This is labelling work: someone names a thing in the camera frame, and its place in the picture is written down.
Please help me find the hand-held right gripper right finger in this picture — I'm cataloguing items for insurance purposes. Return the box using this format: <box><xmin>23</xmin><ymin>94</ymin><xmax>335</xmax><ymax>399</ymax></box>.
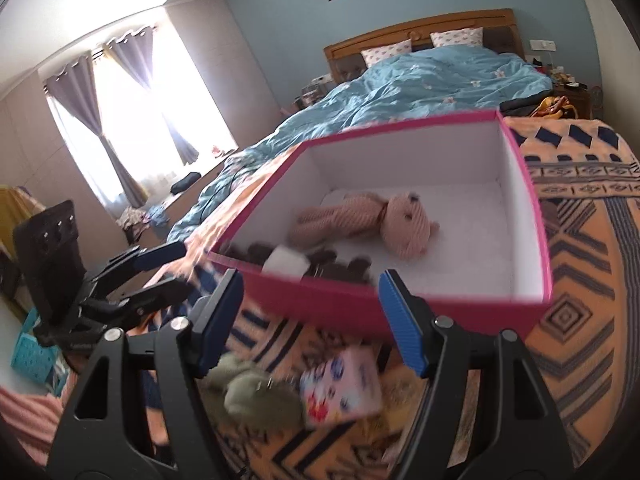
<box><xmin>377</xmin><ymin>269</ymin><xmax>576</xmax><ymax>480</ymax></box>

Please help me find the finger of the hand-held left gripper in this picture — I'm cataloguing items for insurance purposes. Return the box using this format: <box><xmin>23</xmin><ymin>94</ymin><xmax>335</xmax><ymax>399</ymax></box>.
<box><xmin>80</xmin><ymin>280</ymin><xmax>195</xmax><ymax>332</ymax></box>
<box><xmin>85</xmin><ymin>241</ymin><xmax>187</xmax><ymax>301</ymax></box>

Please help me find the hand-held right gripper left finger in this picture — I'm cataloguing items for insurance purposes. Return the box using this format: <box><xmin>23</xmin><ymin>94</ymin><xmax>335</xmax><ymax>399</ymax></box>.
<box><xmin>47</xmin><ymin>269</ymin><xmax>246</xmax><ymax>480</ymax></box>

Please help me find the pink cardboard box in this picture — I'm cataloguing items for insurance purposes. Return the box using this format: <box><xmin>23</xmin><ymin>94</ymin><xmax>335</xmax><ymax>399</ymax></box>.
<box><xmin>205</xmin><ymin>110</ymin><xmax>553</xmax><ymax>341</ymax></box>

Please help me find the green plush toy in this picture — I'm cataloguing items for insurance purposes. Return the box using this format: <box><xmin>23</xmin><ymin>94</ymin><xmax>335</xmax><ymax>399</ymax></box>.
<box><xmin>207</xmin><ymin>352</ymin><xmax>303</xmax><ymax>431</ymax></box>

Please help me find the pink printed pouch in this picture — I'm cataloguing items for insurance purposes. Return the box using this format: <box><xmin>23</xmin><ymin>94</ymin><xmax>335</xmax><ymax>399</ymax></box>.
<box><xmin>299</xmin><ymin>347</ymin><xmax>383</xmax><ymax>428</ymax></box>

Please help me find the person's left forearm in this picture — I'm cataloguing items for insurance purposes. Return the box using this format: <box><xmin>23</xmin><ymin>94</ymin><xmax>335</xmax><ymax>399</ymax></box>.
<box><xmin>0</xmin><ymin>385</ymin><xmax>76</xmax><ymax>466</ymax></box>

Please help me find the pile of clothes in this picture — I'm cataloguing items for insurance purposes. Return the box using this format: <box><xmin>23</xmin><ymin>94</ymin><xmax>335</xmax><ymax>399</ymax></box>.
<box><xmin>116</xmin><ymin>202</ymin><xmax>173</xmax><ymax>241</ymax></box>

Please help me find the dark brown plush toy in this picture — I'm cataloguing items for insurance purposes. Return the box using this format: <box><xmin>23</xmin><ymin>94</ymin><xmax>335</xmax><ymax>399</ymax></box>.
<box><xmin>220</xmin><ymin>242</ymin><xmax>373</xmax><ymax>283</ymax></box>

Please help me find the black item on windowsill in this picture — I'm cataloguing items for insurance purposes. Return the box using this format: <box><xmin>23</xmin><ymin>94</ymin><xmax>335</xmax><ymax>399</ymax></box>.
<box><xmin>170</xmin><ymin>172</ymin><xmax>201</xmax><ymax>195</ymax></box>

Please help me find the teal plastic basket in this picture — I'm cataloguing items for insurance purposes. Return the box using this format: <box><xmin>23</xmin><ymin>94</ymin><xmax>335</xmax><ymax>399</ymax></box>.
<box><xmin>11</xmin><ymin>307</ymin><xmax>66</xmax><ymax>391</ymax></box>

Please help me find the pink striped teddy bear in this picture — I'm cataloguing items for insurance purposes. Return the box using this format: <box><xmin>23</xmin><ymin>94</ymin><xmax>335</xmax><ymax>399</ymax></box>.
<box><xmin>289</xmin><ymin>191</ymin><xmax>441</xmax><ymax>261</ymax></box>

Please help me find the grey curtain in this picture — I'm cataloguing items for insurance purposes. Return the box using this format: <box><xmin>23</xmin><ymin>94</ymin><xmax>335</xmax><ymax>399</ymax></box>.
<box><xmin>44</xmin><ymin>57</ymin><xmax>148</xmax><ymax>206</ymax></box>
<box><xmin>107</xmin><ymin>27</ymin><xmax>201</xmax><ymax>166</ymax></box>

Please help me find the orange patterned blanket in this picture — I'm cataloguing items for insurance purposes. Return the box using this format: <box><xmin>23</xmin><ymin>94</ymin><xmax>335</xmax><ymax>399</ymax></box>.
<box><xmin>135</xmin><ymin>115</ymin><xmax>640</xmax><ymax>480</ymax></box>

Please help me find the cluttered bedside table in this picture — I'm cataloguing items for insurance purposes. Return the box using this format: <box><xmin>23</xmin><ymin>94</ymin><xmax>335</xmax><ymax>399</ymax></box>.
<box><xmin>295</xmin><ymin>75</ymin><xmax>336</xmax><ymax>111</ymax></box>

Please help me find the blue floral duvet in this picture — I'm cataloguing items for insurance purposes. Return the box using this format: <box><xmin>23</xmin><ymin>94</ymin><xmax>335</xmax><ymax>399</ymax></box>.
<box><xmin>167</xmin><ymin>45</ymin><xmax>551</xmax><ymax>241</ymax></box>

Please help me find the white patterned pillow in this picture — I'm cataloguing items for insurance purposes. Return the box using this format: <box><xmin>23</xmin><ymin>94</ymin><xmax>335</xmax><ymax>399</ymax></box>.
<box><xmin>430</xmin><ymin>27</ymin><xmax>485</xmax><ymax>51</ymax></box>
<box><xmin>361</xmin><ymin>41</ymin><xmax>413</xmax><ymax>68</ymax></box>

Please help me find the wooden nightstand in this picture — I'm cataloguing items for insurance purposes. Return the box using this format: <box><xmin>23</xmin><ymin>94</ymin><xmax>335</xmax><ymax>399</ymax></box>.
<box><xmin>550</xmin><ymin>80</ymin><xmax>593</xmax><ymax>121</ymax></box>

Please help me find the wooden headboard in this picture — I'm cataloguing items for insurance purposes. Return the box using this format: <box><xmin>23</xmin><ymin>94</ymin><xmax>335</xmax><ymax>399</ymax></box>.
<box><xmin>323</xmin><ymin>8</ymin><xmax>526</xmax><ymax>83</ymax></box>

